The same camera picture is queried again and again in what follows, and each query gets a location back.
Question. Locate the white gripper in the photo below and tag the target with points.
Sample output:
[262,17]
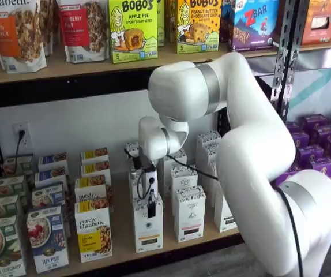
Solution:
[149,180]

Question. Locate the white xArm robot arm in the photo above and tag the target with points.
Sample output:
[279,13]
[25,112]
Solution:
[255,161]

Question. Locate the white box pink strip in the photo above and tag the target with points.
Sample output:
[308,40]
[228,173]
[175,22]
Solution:
[190,216]
[184,179]
[168,170]

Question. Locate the wooden low shelf board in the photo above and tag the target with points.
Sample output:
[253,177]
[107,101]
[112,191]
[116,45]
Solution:
[125,251]

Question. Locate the purely elizabeth yellow granola box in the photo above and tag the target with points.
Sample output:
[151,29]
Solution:
[96,170]
[94,154]
[93,233]
[90,190]

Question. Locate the white box black strip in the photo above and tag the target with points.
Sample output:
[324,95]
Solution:
[207,137]
[210,161]
[224,215]

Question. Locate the blue flax plus cereal box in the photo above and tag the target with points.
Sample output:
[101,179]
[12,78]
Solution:
[48,196]
[51,177]
[53,161]

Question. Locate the white box far left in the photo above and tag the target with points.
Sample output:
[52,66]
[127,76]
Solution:
[48,242]

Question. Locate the black high shelf beam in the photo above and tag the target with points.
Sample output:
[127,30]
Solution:
[67,92]

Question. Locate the wooden high shelf board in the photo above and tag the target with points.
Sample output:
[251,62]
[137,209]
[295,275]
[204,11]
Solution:
[67,70]

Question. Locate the green Bobo's apple pie box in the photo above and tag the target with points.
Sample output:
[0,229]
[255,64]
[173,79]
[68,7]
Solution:
[133,31]
[161,23]

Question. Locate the yellow Bobo's peanut butter box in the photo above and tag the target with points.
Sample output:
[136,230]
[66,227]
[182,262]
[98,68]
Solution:
[198,29]

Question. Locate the blue Zbar box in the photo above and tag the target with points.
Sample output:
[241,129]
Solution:
[252,26]

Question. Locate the orange snack box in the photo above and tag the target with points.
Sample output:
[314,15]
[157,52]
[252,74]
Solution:
[321,23]

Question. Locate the red purely elizabeth granola bag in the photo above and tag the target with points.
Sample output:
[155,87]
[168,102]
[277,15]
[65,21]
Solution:
[84,31]

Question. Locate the white teal plastic sheet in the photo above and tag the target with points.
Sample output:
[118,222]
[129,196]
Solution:
[312,83]

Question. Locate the brown granola bag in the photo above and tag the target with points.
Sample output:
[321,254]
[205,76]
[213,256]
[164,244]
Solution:
[50,26]

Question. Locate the orange purely elizabeth granola bag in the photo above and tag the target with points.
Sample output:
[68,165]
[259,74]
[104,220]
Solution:
[18,34]

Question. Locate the white wall outlet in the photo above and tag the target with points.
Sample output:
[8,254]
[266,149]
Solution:
[22,144]

